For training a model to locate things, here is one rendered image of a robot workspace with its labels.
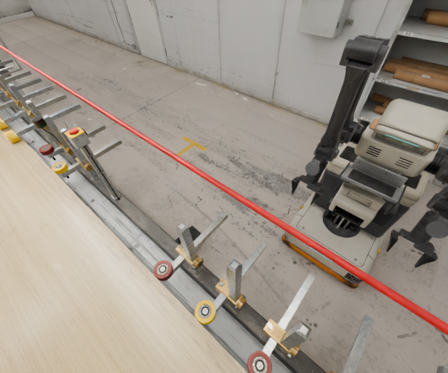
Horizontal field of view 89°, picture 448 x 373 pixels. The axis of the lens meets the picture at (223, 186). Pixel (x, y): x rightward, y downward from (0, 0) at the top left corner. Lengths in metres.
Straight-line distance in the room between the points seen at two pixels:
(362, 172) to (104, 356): 1.31
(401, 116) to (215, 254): 1.57
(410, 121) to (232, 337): 1.16
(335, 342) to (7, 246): 1.98
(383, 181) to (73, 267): 1.45
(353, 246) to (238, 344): 1.12
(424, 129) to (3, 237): 1.88
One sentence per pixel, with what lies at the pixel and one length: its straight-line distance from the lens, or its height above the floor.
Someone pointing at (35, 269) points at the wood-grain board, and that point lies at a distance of 1.34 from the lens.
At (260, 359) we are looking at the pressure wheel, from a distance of 0.97.
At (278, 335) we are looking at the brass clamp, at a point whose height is 0.84.
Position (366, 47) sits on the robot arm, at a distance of 0.85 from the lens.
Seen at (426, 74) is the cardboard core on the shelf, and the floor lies 0.96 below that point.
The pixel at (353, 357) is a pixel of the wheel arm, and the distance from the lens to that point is 1.13.
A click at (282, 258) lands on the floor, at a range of 2.06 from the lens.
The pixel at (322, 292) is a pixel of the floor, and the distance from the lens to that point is 2.05.
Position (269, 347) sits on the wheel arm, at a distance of 1.05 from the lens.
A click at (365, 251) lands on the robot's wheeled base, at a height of 0.28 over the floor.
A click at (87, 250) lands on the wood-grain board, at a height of 0.90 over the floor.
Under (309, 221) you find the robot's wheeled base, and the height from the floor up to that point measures 0.28.
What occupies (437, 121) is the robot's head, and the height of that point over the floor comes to 1.37.
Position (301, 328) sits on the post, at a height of 1.11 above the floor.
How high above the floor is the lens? 1.87
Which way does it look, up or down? 50 degrees down
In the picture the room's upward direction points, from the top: 3 degrees counter-clockwise
